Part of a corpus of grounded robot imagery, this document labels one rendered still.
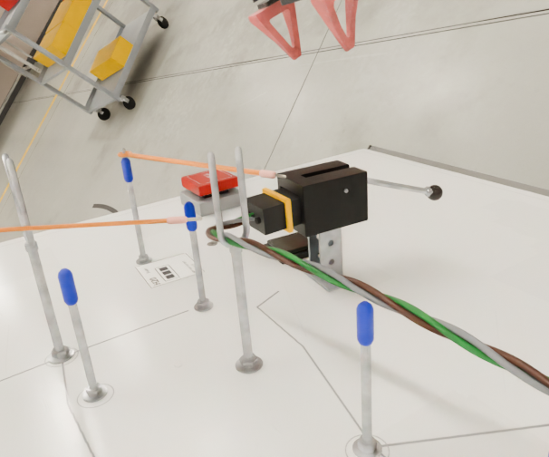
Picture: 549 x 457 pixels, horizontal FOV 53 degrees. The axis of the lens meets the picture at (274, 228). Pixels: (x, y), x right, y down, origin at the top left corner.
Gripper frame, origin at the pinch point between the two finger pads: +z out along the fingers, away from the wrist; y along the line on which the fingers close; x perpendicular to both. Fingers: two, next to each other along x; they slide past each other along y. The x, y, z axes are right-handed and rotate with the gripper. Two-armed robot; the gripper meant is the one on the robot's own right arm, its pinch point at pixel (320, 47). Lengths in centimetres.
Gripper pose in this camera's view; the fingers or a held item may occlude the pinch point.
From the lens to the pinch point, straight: 71.7
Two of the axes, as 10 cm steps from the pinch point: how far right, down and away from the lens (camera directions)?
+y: 6.1, 1.4, -7.8
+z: 4.0, 8.0, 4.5
